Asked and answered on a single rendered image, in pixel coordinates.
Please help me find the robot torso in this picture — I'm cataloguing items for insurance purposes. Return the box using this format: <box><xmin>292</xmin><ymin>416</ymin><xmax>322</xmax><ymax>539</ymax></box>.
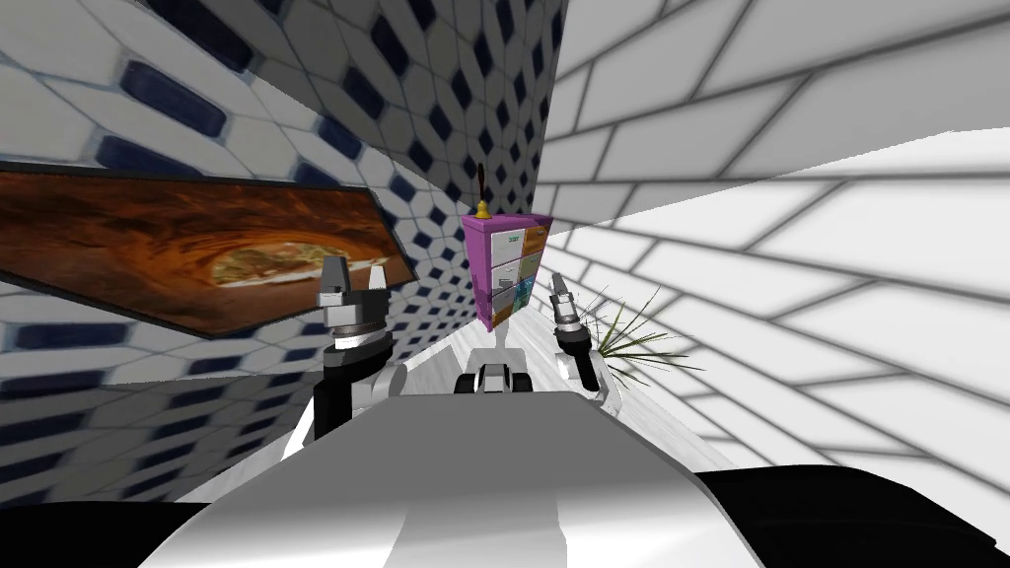
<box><xmin>137</xmin><ymin>324</ymin><xmax>768</xmax><ymax>568</ymax></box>

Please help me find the orange brown wall picture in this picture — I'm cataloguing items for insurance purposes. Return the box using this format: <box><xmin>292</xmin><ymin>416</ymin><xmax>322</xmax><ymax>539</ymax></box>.
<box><xmin>0</xmin><ymin>161</ymin><xmax>419</xmax><ymax>340</ymax></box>

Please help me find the green spiky plant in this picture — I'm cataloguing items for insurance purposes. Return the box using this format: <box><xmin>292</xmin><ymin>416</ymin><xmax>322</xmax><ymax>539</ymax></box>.
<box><xmin>585</xmin><ymin>287</ymin><xmax>705</xmax><ymax>390</ymax></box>

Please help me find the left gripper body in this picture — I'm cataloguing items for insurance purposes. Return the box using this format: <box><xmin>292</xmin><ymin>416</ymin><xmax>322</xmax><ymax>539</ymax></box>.
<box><xmin>315</xmin><ymin>287</ymin><xmax>393</xmax><ymax>326</ymax></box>

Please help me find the purple drawer cabinet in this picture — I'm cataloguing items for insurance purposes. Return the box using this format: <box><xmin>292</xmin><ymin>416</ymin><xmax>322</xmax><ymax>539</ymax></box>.
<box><xmin>461</xmin><ymin>162</ymin><xmax>554</xmax><ymax>333</ymax></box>

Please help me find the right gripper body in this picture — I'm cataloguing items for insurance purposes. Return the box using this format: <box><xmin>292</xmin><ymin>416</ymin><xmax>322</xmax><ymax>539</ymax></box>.
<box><xmin>551</xmin><ymin>291</ymin><xmax>584</xmax><ymax>328</ymax></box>

